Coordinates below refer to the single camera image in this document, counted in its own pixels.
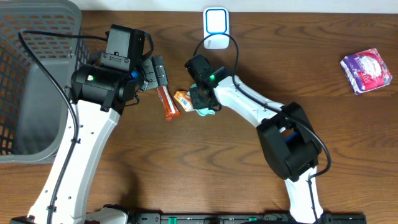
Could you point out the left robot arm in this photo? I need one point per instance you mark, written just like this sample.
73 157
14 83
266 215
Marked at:
96 100

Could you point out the purple snack packet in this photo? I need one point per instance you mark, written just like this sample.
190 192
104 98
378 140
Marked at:
366 71

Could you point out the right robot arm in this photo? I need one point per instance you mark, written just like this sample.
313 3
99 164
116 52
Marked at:
287 139

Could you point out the grey plastic basket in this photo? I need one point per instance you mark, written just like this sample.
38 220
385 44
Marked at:
33 114

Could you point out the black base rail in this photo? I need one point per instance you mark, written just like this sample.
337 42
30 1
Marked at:
248 218

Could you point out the orange snack packet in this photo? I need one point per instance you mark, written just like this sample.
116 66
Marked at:
184 99

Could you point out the teal wrapper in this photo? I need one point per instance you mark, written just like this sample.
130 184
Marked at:
205 112

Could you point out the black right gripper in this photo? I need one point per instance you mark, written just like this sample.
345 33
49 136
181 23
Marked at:
201 94

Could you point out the red snack bar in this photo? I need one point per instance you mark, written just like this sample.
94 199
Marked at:
171 110

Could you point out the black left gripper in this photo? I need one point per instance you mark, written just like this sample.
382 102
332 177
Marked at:
154 76

